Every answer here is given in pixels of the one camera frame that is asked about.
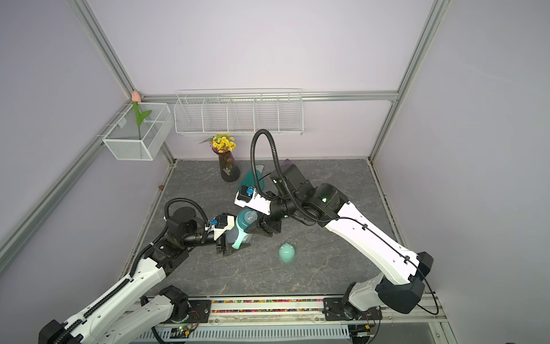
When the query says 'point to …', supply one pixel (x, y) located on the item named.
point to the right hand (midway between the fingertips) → (250, 216)
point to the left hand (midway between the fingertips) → (247, 231)
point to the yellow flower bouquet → (221, 142)
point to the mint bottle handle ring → (240, 237)
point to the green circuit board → (179, 332)
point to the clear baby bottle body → (231, 236)
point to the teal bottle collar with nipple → (248, 218)
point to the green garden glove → (248, 180)
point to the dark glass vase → (230, 170)
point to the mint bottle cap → (287, 252)
